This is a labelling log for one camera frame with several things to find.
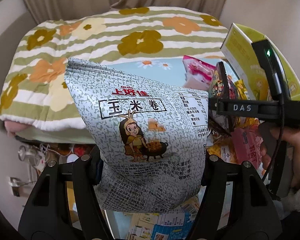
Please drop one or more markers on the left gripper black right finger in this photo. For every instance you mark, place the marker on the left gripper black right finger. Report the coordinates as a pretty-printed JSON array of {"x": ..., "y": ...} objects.
[{"x": 252, "y": 212}]

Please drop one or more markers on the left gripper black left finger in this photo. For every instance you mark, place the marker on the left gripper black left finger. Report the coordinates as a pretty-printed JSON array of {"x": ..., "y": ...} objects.
[{"x": 46, "y": 214}]

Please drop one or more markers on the blue yellow snack bag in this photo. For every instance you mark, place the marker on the blue yellow snack bag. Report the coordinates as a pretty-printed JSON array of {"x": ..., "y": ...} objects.
[{"x": 175, "y": 224}]

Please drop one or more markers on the grey corn roll bag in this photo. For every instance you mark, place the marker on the grey corn roll bag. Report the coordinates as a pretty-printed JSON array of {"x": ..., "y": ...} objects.
[{"x": 151, "y": 136}]

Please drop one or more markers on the person's right hand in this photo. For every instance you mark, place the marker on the person's right hand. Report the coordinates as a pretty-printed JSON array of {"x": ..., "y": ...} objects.
[{"x": 280, "y": 152}]

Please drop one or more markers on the gold foil snack bag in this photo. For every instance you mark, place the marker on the gold foil snack bag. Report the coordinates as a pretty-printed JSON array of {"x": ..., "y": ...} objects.
[{"x": 244, "y": 122}]

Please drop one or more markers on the pink red snack bag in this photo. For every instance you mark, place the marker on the pink red snack bag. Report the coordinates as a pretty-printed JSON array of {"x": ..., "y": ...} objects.
[{"x": 247, "y": 146}]

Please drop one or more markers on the dark chocolate snack bag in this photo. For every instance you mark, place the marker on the dark chocolate snack bag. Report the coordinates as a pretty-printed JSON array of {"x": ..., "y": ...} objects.
[{"x": 221, "y": 87}]

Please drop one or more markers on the green cardboard box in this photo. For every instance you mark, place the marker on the green cardboard box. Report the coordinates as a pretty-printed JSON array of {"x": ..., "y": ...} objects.
[{"x": 259, "y": 63}]

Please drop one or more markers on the pink strawberry snack bag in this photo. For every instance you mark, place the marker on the pink strawberry snack bag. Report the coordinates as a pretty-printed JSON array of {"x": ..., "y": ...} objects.
[{"x": 199, "y": 73}]

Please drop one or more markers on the floral striped quilt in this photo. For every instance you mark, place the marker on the floral striped quilt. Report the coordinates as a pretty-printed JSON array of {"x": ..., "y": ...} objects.
[{"x": 34, "y": 92}]

